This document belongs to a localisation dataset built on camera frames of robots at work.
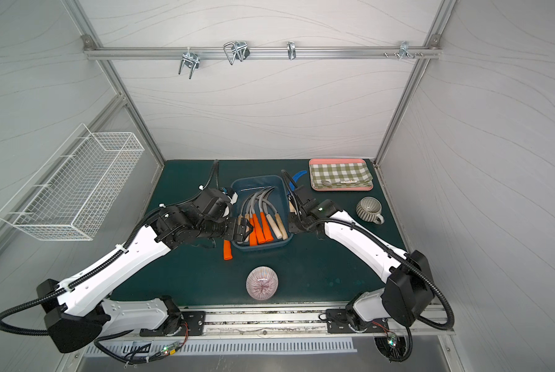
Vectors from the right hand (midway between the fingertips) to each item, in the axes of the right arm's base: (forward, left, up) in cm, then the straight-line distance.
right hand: (293, 222), depth 82 cm
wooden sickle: (+9, +11, -13) cm, 19 cm away
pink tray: (+45, -24, -12) cm, 52 cm away
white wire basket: (-5, +67, +18) cm, 70 cm away
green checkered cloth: (+37, -31, -14) cm, 50 cm away
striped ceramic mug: (+16, -33, -14) cm, 40 cm away
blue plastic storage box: (+24, +24, -12) cm, 36 cm away
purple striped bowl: (-18, +11, -13) cm, 24 cm away
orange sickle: (-6, +25, -12) cm, 29 cm away
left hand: (-8, +17, +9) cm, 21 cm away
